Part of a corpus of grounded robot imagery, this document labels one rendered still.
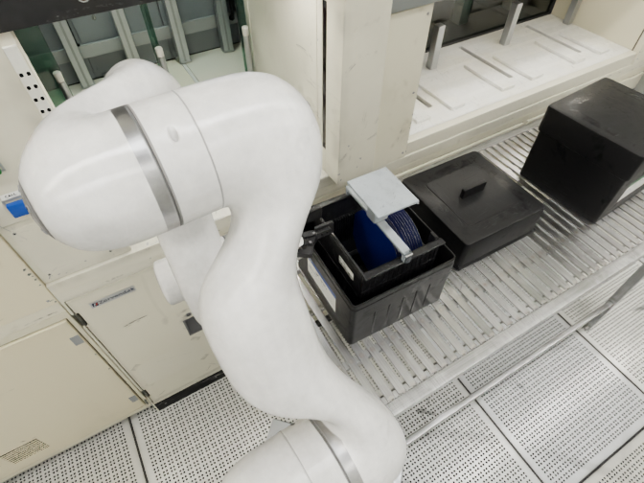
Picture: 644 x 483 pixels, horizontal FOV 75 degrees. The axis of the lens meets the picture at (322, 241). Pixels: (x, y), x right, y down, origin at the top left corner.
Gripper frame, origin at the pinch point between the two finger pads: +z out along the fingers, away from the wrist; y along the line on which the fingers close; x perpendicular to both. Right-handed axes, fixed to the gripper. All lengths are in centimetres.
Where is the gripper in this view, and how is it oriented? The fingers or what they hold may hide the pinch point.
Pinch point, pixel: (318, 221)
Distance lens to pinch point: 83.9
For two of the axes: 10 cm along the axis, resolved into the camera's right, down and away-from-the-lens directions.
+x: 0.0, -6.4, -7.7
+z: 8.8, -3.6, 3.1
